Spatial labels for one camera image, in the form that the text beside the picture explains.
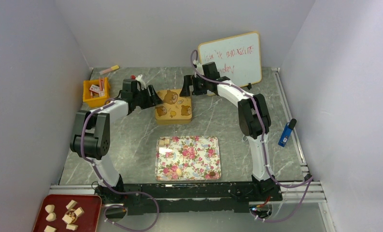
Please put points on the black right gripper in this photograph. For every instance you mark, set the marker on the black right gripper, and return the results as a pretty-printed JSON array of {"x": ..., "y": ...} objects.
[{"x": 191, "y": 85}]

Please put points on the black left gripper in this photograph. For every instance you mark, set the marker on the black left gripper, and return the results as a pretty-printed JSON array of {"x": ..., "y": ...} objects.
[{"x": 151, "y": 101}]

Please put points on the gold chocolate tin box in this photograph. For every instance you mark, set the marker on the gold chocolate tin box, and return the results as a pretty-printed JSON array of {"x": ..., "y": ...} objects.
[{"x": 173, "y": 121}]

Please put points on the silver tin lid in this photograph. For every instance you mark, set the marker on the silver tin lid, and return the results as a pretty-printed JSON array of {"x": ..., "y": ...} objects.
[{"x": 173, "y": 105}]

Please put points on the floral rectangular tray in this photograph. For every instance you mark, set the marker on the floral rectangular tray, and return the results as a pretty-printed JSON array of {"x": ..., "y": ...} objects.
[{"x": 196, "y": 156}]

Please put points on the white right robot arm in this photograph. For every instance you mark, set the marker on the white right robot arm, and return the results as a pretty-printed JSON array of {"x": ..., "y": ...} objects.
[{"x": 253, "y": 114}]

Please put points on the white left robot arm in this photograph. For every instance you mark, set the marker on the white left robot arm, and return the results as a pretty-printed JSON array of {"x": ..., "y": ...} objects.
[{"x": 90, "y": 138}]

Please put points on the pink yellow marker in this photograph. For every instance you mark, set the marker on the pink yellow marker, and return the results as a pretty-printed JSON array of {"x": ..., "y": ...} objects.
[{"x": 108, "y": 70}]

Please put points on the whiteboard with red writing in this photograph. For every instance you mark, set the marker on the whiteboard with red writing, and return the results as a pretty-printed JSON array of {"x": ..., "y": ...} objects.
[{"x": 237, "y": 57}]

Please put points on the yellow plastic bin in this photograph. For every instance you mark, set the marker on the yellow plastic bin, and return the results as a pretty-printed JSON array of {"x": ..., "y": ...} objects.
[{"x": 96, "y": 92}]

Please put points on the red lacquer tray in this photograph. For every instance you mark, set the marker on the red lacquer tray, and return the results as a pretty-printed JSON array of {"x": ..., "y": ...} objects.
[{"x": 68, "y": 213}]

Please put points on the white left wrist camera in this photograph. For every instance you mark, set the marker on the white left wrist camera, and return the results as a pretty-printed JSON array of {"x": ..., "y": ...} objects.
[{"x": 140, "y": 79}]

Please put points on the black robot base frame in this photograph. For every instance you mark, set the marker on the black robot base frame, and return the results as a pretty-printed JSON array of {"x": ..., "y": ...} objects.
[{"x": 140, "y": 199}]

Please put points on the aluminium rail frame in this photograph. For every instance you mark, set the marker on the aluminium rail frame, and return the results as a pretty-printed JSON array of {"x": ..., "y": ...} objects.
[{"x": 302, "y": 209}]

